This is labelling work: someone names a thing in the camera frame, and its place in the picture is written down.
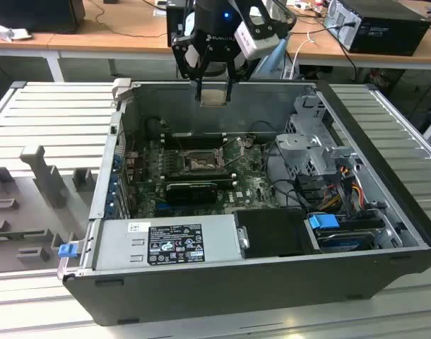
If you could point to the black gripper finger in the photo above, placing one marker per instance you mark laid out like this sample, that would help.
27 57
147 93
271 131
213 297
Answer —
178 53
230 74

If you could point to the square CPU chip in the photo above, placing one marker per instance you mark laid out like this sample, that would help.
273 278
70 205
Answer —
212 97

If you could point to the thin metal locking lever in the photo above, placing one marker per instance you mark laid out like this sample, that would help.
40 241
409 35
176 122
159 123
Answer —
181 145
229 155

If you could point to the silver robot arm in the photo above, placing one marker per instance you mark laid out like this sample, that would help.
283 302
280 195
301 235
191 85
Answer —
190 24

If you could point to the RAM slot white latches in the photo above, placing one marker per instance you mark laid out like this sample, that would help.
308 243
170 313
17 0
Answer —
194 141
194 134
199 177
198 172

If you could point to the wooden desk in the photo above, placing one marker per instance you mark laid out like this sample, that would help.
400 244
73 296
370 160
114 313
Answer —
325 49
130 42

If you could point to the grey case release latch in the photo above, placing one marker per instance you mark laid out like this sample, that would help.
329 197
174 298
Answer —
122 88

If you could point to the silver drive cage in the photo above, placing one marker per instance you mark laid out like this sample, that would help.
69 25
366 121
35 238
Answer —
300 144

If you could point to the green motherboard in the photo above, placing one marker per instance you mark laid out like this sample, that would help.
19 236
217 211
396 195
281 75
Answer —
251 187

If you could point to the black graphics card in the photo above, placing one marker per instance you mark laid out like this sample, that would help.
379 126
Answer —
190 192

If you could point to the blue card retainer clip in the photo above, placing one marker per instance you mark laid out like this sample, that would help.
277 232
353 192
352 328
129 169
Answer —
116 162
111 206
113 184

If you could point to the black computer box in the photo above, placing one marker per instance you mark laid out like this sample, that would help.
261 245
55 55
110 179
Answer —
35 14

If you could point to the black desktop PC silver back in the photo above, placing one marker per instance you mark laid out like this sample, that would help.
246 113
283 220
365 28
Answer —
388 35

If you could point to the black plastic shroud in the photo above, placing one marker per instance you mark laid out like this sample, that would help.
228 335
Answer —
272 233

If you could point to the crumpled white paper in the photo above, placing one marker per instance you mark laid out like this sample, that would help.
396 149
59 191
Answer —
12 33

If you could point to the hard disk in blue carrier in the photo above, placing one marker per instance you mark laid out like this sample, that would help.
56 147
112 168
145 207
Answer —
323 224

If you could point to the grey parts rack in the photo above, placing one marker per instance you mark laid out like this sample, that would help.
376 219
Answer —
35 197

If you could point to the grey power supply unit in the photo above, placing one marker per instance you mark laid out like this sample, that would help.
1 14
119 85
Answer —
113 247

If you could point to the black open PC case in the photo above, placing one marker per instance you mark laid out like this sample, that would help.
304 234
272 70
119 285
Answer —
201 296

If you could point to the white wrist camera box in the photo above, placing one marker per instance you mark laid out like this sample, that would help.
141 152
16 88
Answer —
252 42

